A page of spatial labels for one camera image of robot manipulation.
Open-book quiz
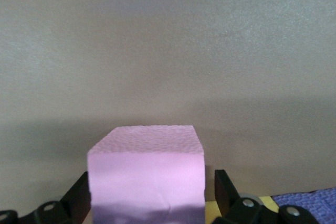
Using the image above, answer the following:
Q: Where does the pink foam cube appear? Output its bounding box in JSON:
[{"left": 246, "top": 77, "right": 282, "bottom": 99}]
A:
[{"left": 87, "top": 125, "right": 205, "bottom": 224}]

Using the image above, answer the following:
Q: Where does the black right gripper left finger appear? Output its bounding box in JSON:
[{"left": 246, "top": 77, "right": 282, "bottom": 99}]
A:
[{"left": 0, "top": 171, "right": 93, "bottom": 224}]

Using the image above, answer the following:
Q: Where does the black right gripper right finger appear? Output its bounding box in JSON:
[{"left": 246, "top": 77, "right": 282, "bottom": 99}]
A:
[{"left": 211, "top": 168, "right": 320, "bottom": 224}]

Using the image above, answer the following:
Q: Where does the purple foam cube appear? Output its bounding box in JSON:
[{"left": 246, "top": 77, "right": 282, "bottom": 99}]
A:
[{"left": 272, "top": 187, "right": 336, "bottom": 224}]

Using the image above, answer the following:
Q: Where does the brown table mat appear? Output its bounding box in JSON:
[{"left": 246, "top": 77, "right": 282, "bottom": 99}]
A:
[{"left": 0, "top": 0, "right": 336, "bottom": 209}]

